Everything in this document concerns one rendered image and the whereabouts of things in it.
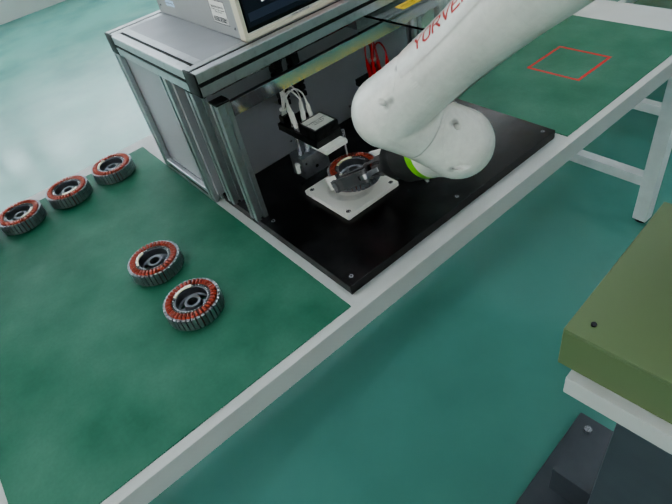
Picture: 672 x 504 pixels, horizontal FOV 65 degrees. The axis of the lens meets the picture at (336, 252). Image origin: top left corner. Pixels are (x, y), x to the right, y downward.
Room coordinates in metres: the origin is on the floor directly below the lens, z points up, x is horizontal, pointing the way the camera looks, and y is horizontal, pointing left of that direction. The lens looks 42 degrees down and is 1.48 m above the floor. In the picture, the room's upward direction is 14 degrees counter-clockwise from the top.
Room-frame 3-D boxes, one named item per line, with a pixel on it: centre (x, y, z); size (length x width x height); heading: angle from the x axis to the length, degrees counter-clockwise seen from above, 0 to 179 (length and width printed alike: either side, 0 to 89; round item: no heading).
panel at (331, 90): (1.25, -0.04, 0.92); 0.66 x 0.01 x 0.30; 121
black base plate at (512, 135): (1.04, -0.16, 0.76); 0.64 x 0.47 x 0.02; 121
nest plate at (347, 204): (0.97, -0.07, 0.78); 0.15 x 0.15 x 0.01; 31
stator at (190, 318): (0.73, 0.29, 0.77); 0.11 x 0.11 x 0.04
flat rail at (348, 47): (1.11, -0.12, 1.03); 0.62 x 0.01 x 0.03; 121
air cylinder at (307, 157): (1.09, 0.01, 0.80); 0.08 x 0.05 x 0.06; 121
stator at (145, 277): (0.88, 0.38, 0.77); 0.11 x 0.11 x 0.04
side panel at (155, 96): (1.20, 0.31, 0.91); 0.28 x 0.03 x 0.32; 31
